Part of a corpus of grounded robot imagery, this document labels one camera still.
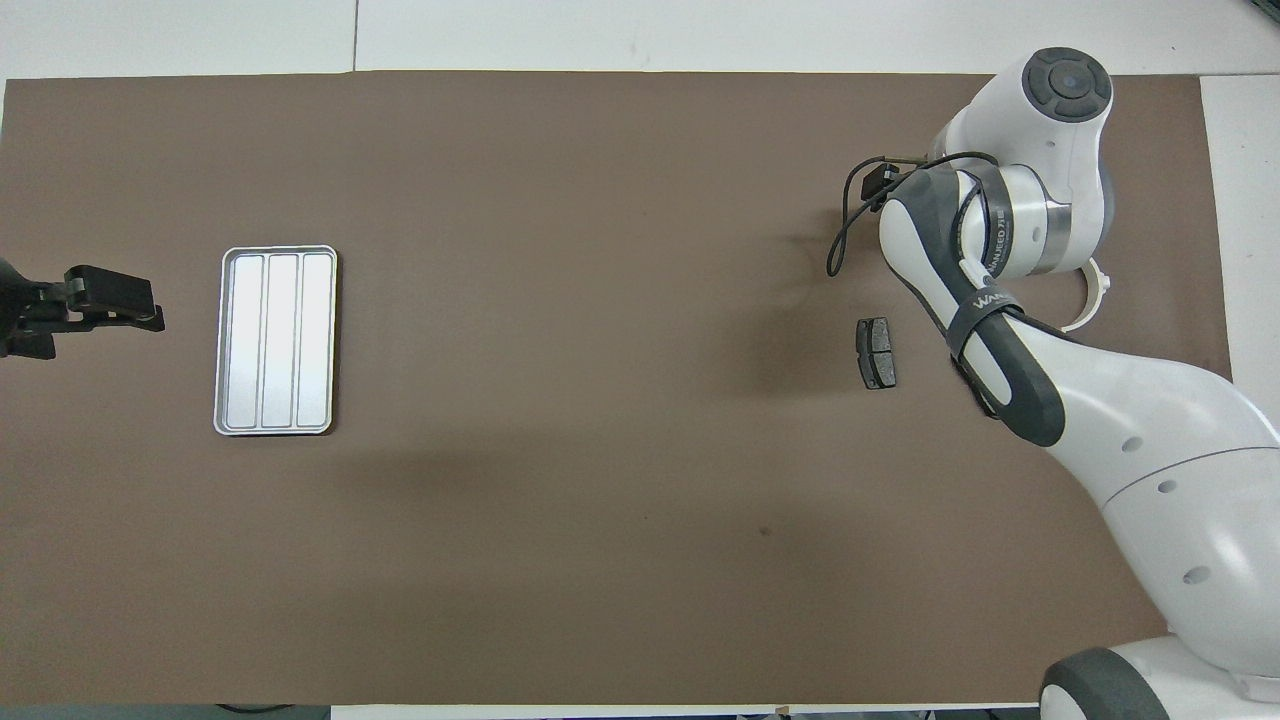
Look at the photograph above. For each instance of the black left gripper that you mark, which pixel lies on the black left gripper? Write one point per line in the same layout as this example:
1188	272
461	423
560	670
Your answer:
30	310

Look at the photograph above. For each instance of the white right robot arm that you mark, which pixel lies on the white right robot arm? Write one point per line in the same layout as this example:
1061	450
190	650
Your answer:
1150	420

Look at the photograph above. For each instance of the silver metal tray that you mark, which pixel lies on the silver metal tray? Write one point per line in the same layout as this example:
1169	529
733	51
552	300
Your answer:
275	340

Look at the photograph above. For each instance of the brown table mat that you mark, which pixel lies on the brown table mat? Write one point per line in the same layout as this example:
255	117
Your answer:
500	300

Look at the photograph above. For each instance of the rectangular dark brake pad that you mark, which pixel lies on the rectangular dark brake pad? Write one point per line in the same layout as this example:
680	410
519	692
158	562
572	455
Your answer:
877	355

